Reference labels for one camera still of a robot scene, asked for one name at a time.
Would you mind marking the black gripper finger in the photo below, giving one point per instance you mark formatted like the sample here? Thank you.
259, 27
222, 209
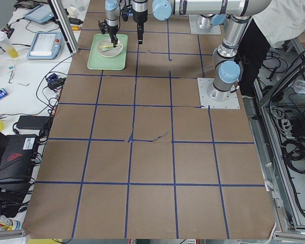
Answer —
115, 41
140, 32
112, 38

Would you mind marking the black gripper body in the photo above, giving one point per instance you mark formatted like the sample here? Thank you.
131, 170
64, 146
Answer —
112, 29
139, 12

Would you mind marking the yellow plastic fork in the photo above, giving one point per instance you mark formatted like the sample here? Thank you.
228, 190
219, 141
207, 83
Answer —
108, 46

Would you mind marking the white round plate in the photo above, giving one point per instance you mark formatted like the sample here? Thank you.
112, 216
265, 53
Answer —
108, 53

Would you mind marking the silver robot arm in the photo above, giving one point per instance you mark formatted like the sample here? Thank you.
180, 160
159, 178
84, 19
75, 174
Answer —
112, 9
187, 39

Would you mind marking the light green plastic spoon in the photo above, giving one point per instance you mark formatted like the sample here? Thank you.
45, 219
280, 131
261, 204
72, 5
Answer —
105, 50

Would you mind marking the light green rectangular tray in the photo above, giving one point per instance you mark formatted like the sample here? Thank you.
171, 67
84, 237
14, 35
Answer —
98, 62

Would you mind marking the white paper cup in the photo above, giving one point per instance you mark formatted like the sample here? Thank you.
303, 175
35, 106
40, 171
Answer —
72, 12

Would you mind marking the blue teach pendant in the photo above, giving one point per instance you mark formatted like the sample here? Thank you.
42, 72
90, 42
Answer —
40, 14
45, 45

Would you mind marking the bottle with yellow liquid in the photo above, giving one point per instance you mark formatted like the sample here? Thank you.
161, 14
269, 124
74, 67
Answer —
7, 46

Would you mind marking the black laptop power brick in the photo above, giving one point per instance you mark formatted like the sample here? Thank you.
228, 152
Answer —
29, 122

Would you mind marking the person in white shirt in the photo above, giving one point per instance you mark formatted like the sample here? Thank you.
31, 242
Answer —
281, 21

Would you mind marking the black computer case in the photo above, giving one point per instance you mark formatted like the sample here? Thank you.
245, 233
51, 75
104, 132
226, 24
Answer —
17, 159

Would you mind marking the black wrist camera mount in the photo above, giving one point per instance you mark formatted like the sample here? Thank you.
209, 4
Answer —
126, 12
103, 27

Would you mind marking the aluminium frame post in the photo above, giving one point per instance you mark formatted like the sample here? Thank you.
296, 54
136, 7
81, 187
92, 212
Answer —
64, 25

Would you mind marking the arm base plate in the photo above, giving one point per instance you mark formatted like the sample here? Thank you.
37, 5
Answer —
212, 98
200, 25

